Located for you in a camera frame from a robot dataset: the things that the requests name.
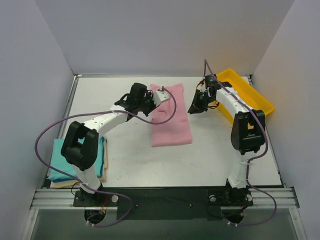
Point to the aluminium rail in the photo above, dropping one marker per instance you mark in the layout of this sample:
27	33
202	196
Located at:
66	198

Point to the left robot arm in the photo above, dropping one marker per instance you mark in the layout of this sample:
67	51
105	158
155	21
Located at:
80	146

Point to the blue folded t shirt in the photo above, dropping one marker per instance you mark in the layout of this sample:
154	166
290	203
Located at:
101	160

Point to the yellow plastic tray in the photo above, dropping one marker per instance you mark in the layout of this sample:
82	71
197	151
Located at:
245	91

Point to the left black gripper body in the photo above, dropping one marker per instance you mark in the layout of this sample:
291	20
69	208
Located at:
148	107

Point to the beige folded t shirt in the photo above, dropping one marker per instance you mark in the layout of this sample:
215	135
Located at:
59	180

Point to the pink t shirt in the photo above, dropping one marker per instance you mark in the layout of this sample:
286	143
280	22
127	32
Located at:
177	130

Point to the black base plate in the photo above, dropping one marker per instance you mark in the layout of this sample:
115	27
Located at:
172	211

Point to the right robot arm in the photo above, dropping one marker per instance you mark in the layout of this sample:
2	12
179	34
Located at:
248	126

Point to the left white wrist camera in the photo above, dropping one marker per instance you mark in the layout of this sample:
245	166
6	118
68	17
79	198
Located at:
160	96

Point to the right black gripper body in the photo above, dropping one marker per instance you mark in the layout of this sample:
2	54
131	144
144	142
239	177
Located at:
198	99

